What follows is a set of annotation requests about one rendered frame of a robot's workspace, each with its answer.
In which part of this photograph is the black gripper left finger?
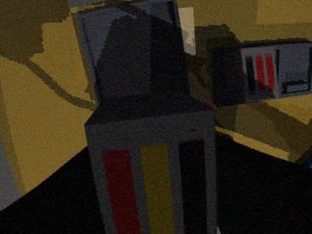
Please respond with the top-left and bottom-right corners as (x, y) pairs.
(0, 147), (105, 234)

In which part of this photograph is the grey flat panel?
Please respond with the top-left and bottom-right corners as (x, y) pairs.
(0, 137), (20, 211)

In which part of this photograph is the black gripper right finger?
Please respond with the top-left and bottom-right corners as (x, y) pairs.
(215, 134), (312, 234)

